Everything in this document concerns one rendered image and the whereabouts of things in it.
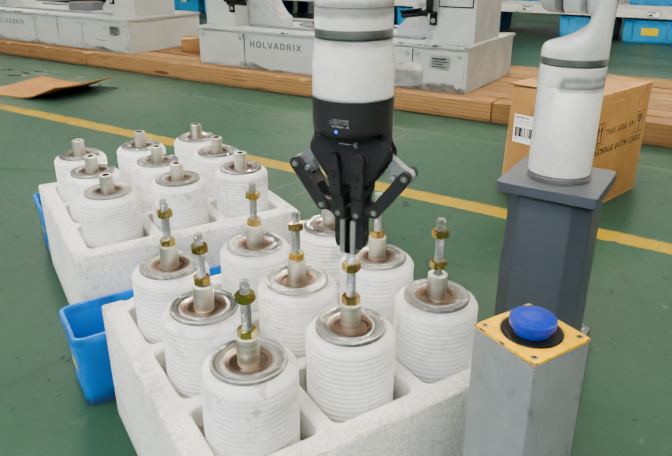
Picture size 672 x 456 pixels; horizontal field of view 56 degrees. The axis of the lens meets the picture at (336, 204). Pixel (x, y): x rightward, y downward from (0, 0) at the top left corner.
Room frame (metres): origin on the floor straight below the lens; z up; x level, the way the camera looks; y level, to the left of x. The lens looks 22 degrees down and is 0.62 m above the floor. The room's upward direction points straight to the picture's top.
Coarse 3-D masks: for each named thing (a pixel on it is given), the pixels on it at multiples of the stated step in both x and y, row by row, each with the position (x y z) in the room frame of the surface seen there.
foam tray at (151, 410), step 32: (128, 320) 0.70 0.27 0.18; (256, 320) 0.70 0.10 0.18; (128, 352) 0.63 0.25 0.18; (160, 352) 0.64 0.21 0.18; (128, 384) 0.65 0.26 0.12; (160, 384) 0.57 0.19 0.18; (416, 384) 0.57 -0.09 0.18; (448, 384) 0.57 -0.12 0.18; (128, 416) 0.67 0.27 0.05; (160, 416) 0.52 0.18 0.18; (192, 416) 0.53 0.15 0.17; (320, 416) 0.52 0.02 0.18; (384, 416) 0.52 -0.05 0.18; (416, 416) 0.53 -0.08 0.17; (448, 416) 0.55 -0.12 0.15; (160, 448) 0.54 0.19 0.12; (192, 448) 0.48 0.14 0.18; (288, 448) 0.48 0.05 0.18; (320, 448) 0.48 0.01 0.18; (352, 448) 0.49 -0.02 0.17; (384, 448) 0.51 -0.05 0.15; (416, 448) 0.53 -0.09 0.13; (448, 448) 0.56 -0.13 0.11
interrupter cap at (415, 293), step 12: (408, 288) 0.65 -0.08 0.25; (420, 288) 0.66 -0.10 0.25; (456, 288) 0.65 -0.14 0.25; (408, 300) 0.63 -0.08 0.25; (420, 300) 0.63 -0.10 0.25; (444, 300) 0.63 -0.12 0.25; (456, 300) 0.63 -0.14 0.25; (468, 300) 0.63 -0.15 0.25; (432, 312) 0.60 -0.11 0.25; (444, 312) 0.60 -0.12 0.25
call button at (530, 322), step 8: (512, 312) 0.48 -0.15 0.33; (520, 312) 0.48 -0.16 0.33; (528, 312) 0.48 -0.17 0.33; (536, 312) 0.48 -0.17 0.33; (544, 312) 0.48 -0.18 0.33; (512, 320) 0.47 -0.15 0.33; (520, 320) 0.46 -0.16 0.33; (528, 320) 0.46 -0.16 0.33; (536, 320) 0.46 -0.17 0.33; (544, 320) 0.46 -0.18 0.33; (552, 320) 0.46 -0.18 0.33; (520, 328) 0.46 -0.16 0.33; (528, 328) 0.45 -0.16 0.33; (536, 328) 0.45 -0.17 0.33; (544, 328) 0.45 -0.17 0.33; (552, 328) 0.46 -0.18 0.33; (520, 336) 0.46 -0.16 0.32; (528, 336) 0.46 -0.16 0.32; (536, 336) 0.45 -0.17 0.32; (544, 336) 0.45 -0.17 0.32
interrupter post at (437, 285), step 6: (432, 270) 0.65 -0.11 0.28; (432, 276) 0.63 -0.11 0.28; (438, 276) 0.63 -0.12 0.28; (444, 276) 0.63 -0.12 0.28; (432, 282) 0.63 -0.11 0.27; (438, 282) 0.63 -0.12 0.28; (444, 282) 0.63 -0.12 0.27; (432, 288) 0.63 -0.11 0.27; (438, 288) 0.63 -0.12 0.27; (444, 288) 0.63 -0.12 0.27; (432, 294) 0.63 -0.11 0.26; (438, 294) 0.63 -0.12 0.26; (444, 294) 0.63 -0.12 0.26; (432, 300) 0.63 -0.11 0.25; (438, 300) 0.63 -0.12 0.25
